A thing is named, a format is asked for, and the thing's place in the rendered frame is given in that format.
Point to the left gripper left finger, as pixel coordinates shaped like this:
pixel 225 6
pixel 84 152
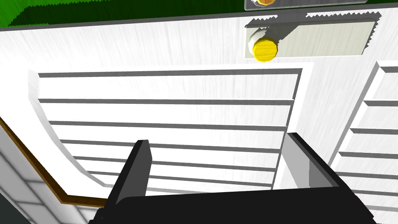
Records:
pixel 134 174

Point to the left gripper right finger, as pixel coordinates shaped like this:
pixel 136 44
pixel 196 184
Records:
pixel 306 168

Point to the white panelled door leaf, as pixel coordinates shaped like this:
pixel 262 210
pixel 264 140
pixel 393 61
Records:
pixel 186 115

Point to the yellow and white door knob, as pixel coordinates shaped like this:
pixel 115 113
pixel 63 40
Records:
pixel 264 48

